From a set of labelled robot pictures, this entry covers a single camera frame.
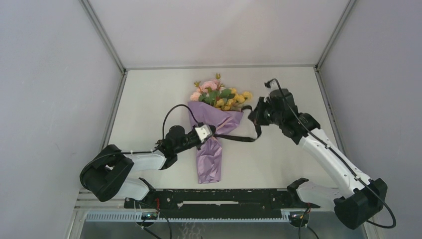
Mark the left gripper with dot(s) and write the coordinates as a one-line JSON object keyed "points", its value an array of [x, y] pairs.
{"points": [[200, 143]]}

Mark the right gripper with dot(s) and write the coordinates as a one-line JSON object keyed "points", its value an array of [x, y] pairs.
{"points": [[255, 116]]}

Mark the yellow fake flower stem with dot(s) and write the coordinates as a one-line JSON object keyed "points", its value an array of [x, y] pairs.
{"points": [[228, 99], [246, 96]]}

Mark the pink purple wrapping paper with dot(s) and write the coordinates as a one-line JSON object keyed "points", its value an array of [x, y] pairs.
{"points": [[209, 156]]}

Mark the pink fake flower stem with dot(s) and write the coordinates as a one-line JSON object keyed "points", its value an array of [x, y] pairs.
{"points": [[211, 90], [197, 94]]}

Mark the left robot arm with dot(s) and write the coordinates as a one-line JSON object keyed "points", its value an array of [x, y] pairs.
{"points": [[107, 175]]}

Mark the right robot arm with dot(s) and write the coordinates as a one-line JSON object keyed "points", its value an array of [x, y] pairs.
{"points": [[356, 197]]}

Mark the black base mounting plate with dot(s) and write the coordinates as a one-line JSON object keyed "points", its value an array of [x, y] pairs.
{"points": [[238, 203]]}

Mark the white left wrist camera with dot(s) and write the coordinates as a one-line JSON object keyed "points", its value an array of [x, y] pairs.
{"points": [[204, 132]]}

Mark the white cable duct rail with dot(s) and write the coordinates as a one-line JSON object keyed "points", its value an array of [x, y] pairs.
{"points": [[114, 216]]}

